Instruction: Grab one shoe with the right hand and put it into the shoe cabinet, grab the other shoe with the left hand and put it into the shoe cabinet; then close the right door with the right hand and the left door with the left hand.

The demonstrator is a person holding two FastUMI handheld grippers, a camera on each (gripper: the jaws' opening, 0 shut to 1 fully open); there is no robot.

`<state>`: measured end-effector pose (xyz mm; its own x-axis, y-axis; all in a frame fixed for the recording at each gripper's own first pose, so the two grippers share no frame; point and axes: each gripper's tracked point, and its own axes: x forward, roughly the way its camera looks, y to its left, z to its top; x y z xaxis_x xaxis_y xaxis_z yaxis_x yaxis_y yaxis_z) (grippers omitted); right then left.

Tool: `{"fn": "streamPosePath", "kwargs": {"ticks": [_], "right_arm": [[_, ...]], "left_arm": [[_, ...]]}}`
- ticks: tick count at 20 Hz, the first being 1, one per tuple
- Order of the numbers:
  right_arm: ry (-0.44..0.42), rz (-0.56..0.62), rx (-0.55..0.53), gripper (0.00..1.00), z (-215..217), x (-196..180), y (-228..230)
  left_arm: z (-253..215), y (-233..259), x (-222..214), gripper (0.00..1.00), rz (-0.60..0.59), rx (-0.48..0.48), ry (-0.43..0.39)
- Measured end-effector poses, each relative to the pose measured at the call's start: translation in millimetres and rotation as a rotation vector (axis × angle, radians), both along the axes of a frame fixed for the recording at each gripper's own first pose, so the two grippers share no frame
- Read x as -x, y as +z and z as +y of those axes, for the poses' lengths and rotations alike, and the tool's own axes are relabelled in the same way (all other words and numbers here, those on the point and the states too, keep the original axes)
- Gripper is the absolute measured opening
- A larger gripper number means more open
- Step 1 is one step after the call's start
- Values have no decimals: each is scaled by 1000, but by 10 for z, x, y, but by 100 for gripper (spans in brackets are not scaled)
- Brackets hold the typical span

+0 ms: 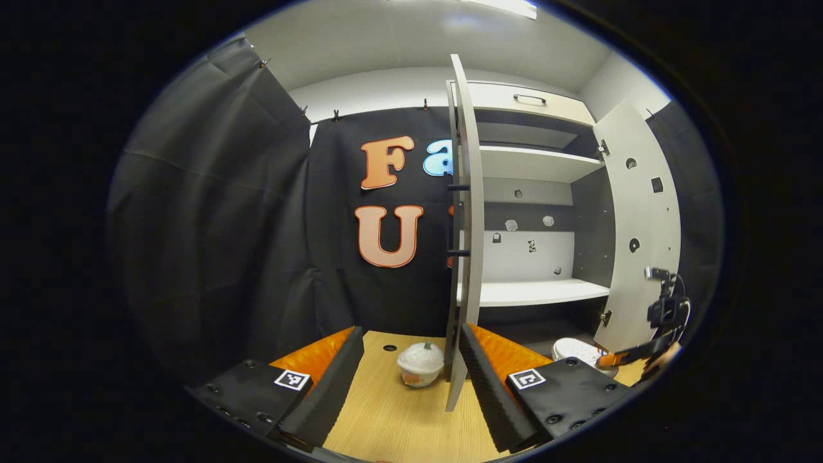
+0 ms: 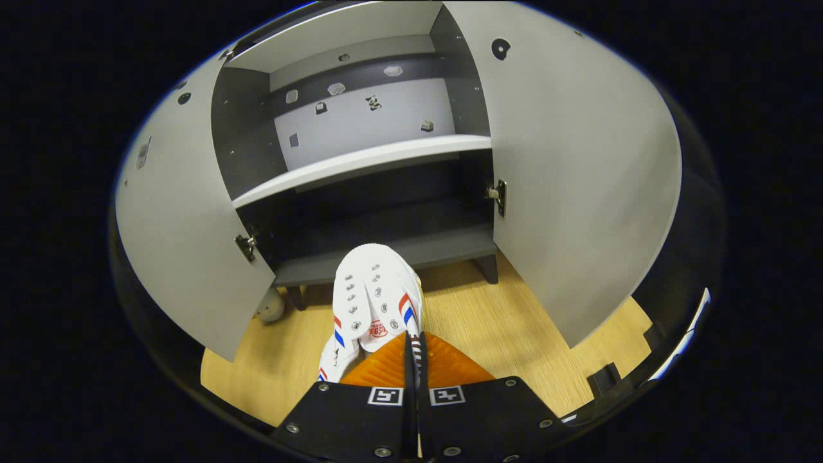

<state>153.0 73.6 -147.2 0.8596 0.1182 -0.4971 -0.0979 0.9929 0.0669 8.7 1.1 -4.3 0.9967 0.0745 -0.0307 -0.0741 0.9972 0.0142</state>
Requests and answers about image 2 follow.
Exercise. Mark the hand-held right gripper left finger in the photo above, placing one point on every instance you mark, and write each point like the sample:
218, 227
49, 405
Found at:
347, 418

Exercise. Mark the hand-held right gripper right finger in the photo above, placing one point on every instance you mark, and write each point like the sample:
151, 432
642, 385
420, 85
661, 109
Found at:
482, 418

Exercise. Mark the white canvas shoe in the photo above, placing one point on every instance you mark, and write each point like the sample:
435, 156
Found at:
373, 283

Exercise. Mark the white cabinet door black cat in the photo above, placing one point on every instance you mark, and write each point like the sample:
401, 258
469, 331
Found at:
578, 193

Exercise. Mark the white cabinet door camera sticker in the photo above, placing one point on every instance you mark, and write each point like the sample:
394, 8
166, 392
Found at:
180, 225

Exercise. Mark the white and grey shoe cabinet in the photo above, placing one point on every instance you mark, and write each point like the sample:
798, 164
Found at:
360, 161

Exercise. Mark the white flat panel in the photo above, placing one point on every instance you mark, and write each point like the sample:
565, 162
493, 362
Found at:
688, 331

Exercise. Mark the small black bracket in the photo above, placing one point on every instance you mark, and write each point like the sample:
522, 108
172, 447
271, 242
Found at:
605, 381

